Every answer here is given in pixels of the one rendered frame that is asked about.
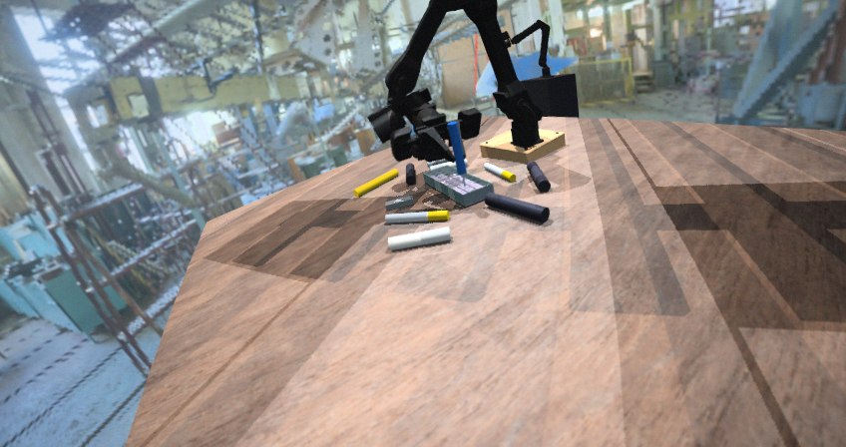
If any keyboard with white letter keys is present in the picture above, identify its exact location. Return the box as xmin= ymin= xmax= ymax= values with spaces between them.
xmin=422 ymin=165 xmax=495 ymax=208

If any blue stylus with white tip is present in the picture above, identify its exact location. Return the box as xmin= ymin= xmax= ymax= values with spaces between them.
xmin=447 ymin=122 xmax=467 ymax=188

